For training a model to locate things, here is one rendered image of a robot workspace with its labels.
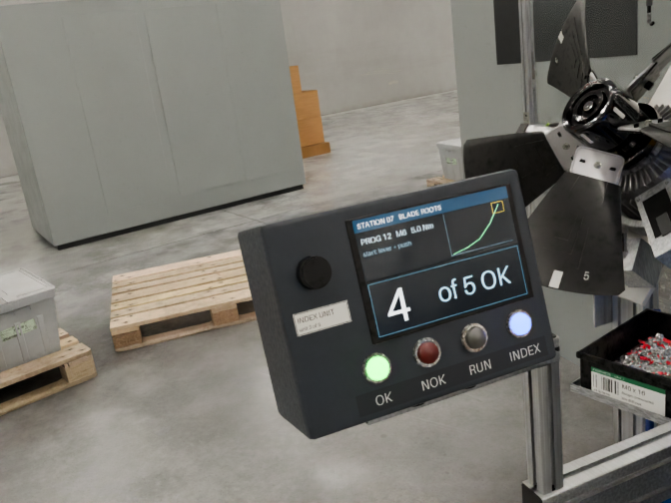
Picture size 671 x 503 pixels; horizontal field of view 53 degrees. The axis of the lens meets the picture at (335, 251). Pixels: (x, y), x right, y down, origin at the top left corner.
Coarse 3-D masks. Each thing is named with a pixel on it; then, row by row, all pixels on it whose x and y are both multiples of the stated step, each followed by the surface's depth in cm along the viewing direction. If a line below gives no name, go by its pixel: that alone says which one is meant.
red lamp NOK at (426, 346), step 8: (416, 344) 59; (424, 344) 59; (432, 344) 59; (416, 352) 59; (424, 352) 59; (432, 352) 59; (440, 352) 60; (416, 360) 59; (424, 360) 59; (432, 360) 59
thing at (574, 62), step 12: (576, 12) 145; (564, 24) 151; (576, 24) 143; (564, 36) 150; (576, 36) 142; (564, 48) 149; (576, 48) 142; (552, 60) 156; (564, 60) 149; (576, 60) 141; (588, 60) 135; (552, 72) 156; (564, 72) 150; (576, 72) 142; (588, 72) 135; (552, 84) 157; (564, 84) 151; (576, 84) 143
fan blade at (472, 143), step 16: (464, 144) 155; (480, 144) 150; (496, 144) 147; (512, 144) 143; (528, 144) 140; (544, 144) 138; (464, 160) 155; (480, 160) 150; (496, 160) 147; (512, 160) 144; (528, 160) 141; (544, 160) 139; (528, 176) 142; (544, 176) 140; (560, 176) 138; (528, 192) 143
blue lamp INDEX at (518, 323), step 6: (510, 312) 63; (516, 312) 63; (522, 312) 63; (510, 318) 63; (516, 318) 62; (522, 318) 62; (528, 318) 63; (510, 324) 63; (516, 324) 62; (522, 324) 62; (528, 324) 63; (510, 330) 63; (516, 330) 62; (522, 330) 62; (528, 330) 63; (516, 336) 63; (522, 336) 63
